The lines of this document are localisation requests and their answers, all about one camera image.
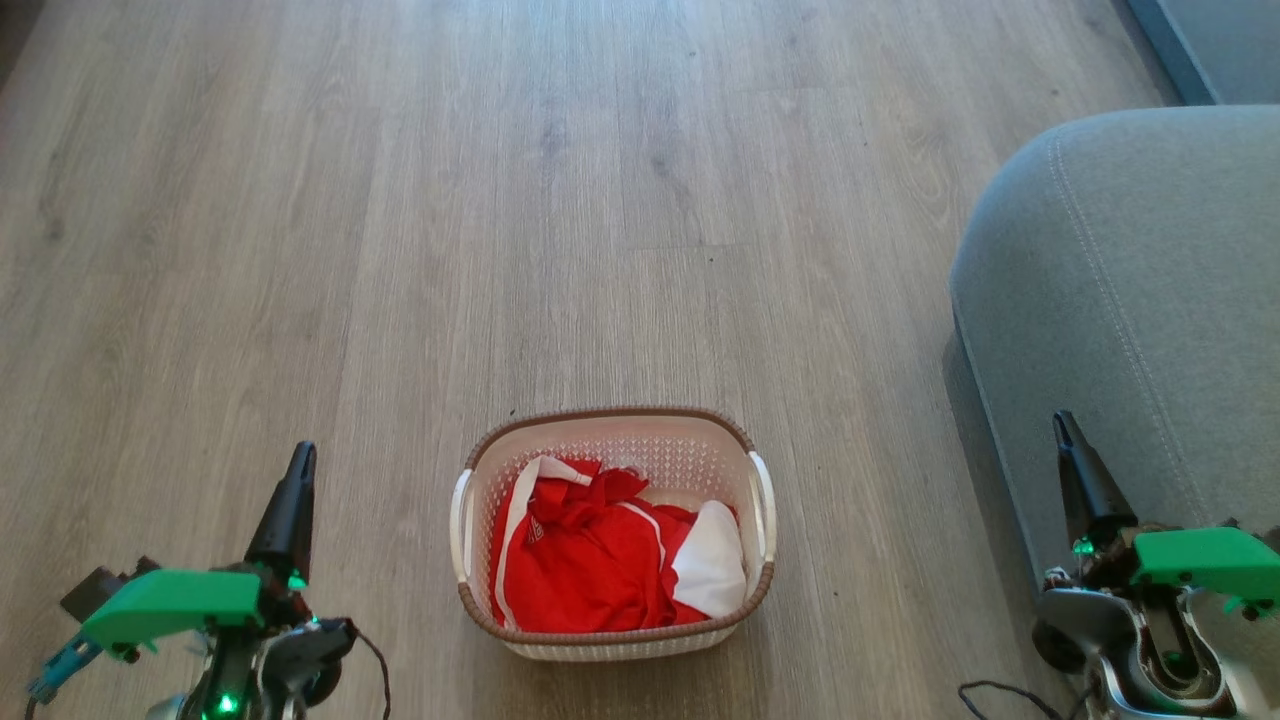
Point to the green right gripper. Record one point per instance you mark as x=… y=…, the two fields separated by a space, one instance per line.
x=1205 y=558

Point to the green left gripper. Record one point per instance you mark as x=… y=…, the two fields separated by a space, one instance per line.
x=170 y=600

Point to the red jersey with number print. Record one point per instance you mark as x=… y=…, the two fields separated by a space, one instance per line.
x=525 y=575

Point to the red garment with white patch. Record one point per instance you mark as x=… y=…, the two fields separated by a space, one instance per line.
x=620 y=560

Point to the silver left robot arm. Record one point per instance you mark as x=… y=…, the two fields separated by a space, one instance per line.
x=270 y=670

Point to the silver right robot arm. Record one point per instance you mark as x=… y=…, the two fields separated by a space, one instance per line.
x=1130 y=650

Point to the grey fabric sofa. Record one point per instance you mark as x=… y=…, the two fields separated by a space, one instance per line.
x=1120 y=300

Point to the white laundry basket brown rim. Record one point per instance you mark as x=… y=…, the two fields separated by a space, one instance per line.
x=610 y=435

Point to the dark grey upholstered furniture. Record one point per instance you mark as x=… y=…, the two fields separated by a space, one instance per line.
x=1215 y=45

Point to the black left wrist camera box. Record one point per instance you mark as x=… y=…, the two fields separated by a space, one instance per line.
x=105 y=588

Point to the teal left camera connector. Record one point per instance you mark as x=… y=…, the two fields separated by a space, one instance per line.
x=62 y=668

